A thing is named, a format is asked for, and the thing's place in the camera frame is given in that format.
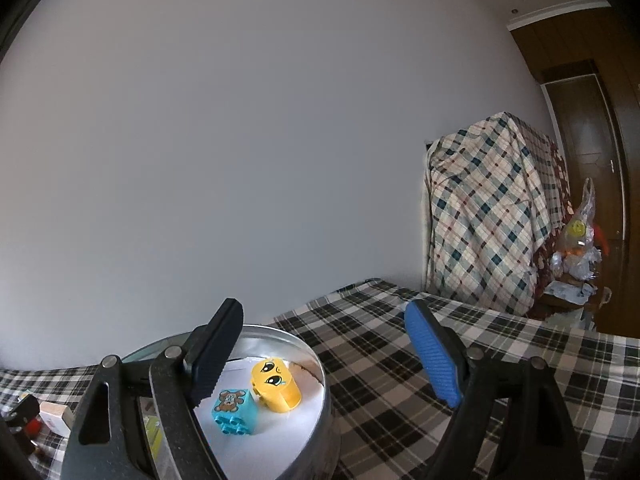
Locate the plastic bag with items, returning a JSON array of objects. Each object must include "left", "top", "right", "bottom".
[{"left": 549, "top": 178, "right": 602, "bottom": 282}]

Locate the black white plaid tablecloth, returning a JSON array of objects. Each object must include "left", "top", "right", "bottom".
[{"left": 0, "top": 277, "right": 640, "bottom": 480}]

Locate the white Oriental Club box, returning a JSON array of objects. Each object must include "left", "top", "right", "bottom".
[{"left": 39, "top": 401, "right": 75, "bottom": 438}]

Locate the blue bear toy block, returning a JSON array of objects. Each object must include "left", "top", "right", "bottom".
[{"left": 212, "top": 389, "right": 258, "bottom": 436}]

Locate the yellow crying face toy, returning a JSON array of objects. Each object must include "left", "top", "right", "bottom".
[{"left": 250, "top": 358, "right": 303, "bottom": 413}]

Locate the round blue metal tin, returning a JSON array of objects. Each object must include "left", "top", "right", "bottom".
[{"left": 119, "top": 323, "right": 342, "bottom": 480}]

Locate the red white tape roll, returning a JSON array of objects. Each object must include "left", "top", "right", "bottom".
[{"left": 25, "top": 418, "right": 42, "bottom": 438}]

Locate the plaid cloth covered furniture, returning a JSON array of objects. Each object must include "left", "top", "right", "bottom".
[{"left": 422, "top": 112, "right": 573, "bottom": 315}]

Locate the dark wooden wardrobe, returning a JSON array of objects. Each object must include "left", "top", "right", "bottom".
[{"left": 512, "top": 8, "right": 639, "bottom": 337}]

